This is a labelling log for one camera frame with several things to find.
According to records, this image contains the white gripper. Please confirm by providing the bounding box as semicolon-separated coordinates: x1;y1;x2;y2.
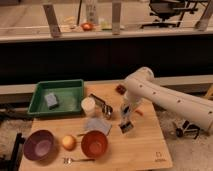
119;94;140;133

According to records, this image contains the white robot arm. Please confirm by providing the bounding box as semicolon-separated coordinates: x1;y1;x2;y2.
120;67;213;134

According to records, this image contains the metal cup lying down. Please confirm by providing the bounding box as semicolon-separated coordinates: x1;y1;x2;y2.
90;94;113;119

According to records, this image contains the white plastic cup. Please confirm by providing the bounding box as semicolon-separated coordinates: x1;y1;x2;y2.
81;97;95;117

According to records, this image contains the grey blue cloth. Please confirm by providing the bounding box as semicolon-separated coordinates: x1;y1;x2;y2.
84;117;112;135

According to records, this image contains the orange bowl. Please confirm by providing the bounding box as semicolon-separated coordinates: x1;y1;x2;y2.
81;130;108;159

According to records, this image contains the red brown food item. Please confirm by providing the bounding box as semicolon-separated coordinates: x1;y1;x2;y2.
116;84;126;94

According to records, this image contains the wooden board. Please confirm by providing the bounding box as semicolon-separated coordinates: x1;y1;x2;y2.
19;83;172;171

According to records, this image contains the yellow apple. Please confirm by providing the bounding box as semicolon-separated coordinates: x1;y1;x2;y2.
62;135;76;150

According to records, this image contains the black clamp on floor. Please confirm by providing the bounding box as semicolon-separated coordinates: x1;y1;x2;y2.
174;121;200;138

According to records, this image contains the metal fork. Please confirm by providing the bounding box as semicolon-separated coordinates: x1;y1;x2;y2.
63;157;95;164

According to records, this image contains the green plastic tray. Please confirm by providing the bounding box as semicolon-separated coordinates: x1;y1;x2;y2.
28;79;84;118

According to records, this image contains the blue sponge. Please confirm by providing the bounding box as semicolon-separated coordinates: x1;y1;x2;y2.
44;93;58;109

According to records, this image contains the purple bowl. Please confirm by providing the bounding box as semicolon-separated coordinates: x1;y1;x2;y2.
23;130;54;161

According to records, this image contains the orange fruit on shelf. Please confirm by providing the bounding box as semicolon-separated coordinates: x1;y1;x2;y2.
81;22;94;31

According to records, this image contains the black office chair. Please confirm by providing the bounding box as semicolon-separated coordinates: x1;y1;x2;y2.
141;0;198;28

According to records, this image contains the blue brush orange handle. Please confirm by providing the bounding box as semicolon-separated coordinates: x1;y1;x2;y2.
135;109;144;116

